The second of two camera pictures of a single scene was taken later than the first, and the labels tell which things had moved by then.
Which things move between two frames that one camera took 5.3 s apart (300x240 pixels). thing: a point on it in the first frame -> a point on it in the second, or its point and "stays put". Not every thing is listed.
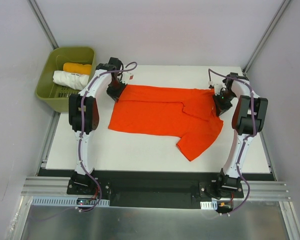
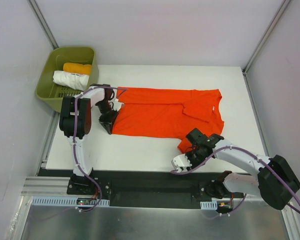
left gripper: x=115 y=90 -> x=107 y=119
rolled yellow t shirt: x=77 y=68 stays put
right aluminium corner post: x=282 y=9 stays put
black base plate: x=164 y=189 stays put
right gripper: x=221 y=105 -> x=192 y=157
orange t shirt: x=189 y=113 stays put
